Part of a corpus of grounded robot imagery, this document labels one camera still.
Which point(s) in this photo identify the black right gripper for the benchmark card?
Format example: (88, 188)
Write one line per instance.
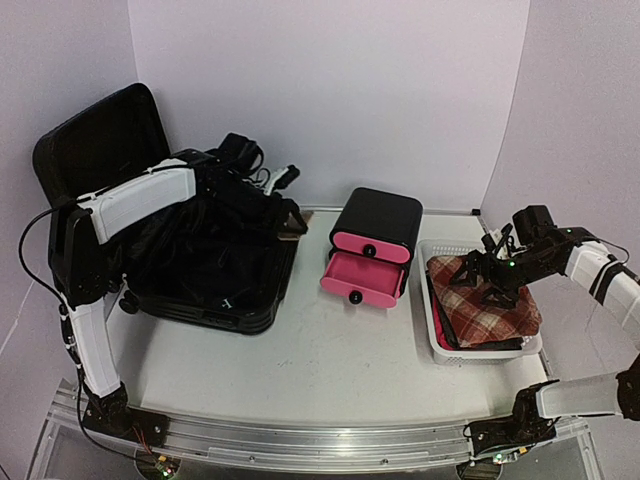
(486, 261)

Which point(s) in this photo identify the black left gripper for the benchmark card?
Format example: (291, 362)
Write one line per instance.
(270, 218)

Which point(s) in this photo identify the red plaid garment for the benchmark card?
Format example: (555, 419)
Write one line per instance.
(478, 326)

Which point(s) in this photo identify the white perforated plastic basket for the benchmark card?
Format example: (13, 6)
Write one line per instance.
(428, 248)

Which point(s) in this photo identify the pink garment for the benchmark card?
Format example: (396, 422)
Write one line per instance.
(445, 333)

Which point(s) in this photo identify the black pink drawer organizer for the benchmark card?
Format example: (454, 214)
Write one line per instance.
(372, 247)

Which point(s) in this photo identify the black ribbed hard-shell suitcase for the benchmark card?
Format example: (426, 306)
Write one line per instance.
(115, 137)

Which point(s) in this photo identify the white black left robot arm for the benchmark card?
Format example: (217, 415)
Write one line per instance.
(201, 237)

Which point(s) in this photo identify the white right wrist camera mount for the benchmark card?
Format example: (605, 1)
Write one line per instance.
(498, 243)

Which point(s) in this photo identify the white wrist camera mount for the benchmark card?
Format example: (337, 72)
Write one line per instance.
(498, 243)
(281, 179)

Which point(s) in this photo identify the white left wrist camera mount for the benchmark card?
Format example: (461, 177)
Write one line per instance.
(281, 179)

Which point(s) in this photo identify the aluminium rail frame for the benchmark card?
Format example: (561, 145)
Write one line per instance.
(188, 447)

